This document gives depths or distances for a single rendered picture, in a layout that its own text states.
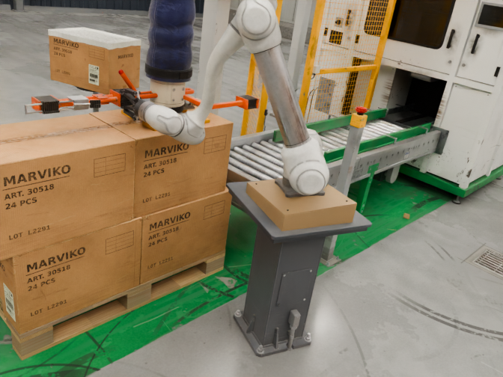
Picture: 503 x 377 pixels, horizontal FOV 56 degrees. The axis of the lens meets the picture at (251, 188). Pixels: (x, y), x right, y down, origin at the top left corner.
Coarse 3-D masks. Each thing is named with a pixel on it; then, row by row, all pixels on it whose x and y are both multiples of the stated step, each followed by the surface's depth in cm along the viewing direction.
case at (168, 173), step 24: (120, 120) 226; (216, 120) 247; (144, 144) 212; (168, 144) 222; (216, 144) 245; (144, 168) 217; (168, 168) 228; (192, 168) 240; (216, 168) 253; (144, 192) 223; (168, 192) 234; (192, 192) 246; (216, 192) 260
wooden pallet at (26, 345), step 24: (192, 264) 267; (216, 264) 284; (144, 288) 247; (168, 288) 264; (0, 312) 216; (96, 312) 239; (120, 312) 241; (24, 336) 204; (48, 336) 214; (72, 336) 224
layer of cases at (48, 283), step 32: (224, 192) 263; (128, 224) 222; (160, 224) 237; (192, 224) 255; (224, 224) 274; (32, 256) 192; (64, 256) 203; (96, 256) 216; (128, 256) 230; (160, 256) 246; (192, 256) 265; (0, 288) 208; (32, 288) 198; (64, 288) 210; (96, 288) 223; (128, 288) 238; (32, 320) 204
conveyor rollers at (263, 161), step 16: (336, 128) 406; (368, 128) 416; (384, 128) 425; (400, 128) 433; (256, 144) 340; (272, 144) 351; (336, 144) 366; (240, 160) 313; (256, 160) 316; (272, 160) 318; (256, 176) 293; (272, 176) 296
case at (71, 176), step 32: (0, 128) 198; (32, 128) 203; (64, 128) 208; (96, 128) 213; (0, 160) 170; (32, 160) 176; (64, 160) 186; (96, 160) 196; (128, 160) 208; (0, 192) 172; (32, 192) 181; (64, 192) 191; (96, 192) 202; (128, 192) 215; (0, 224) 177; (32, 224) 186; (64, 224) 197; (96, 224) 209; (0, 256) 181
